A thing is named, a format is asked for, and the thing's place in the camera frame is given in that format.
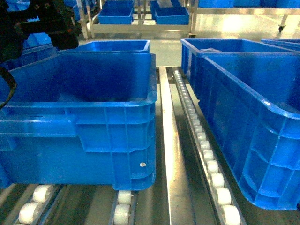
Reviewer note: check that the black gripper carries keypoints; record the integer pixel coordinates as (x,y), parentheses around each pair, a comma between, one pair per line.
(52,17)

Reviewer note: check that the far blue bin left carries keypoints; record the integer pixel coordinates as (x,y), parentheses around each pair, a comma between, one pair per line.
(117,12)

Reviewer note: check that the blue bin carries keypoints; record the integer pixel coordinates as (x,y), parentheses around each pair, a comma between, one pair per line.
(117,12)
(194,49)
(128,46)
(172,16)
(252,106)
(81,118)

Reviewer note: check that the blue bin behind left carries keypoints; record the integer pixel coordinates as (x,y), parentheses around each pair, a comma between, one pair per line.
(128,46)

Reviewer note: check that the blue bin front left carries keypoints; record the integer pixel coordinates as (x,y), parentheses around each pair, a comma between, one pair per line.
(81,118)

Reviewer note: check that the far blue bin right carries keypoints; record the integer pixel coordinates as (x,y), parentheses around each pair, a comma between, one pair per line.
(172,16)

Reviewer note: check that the blue bin behind right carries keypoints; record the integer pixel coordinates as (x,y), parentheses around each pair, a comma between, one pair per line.
(194,49)

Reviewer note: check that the blue bin front right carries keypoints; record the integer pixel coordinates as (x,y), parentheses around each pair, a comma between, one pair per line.
(252,106)

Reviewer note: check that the stainless steel flow rack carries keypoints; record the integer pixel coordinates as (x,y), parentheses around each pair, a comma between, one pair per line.
(178,195)

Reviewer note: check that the white roller track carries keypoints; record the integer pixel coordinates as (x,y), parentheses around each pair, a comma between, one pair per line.
(223,200)

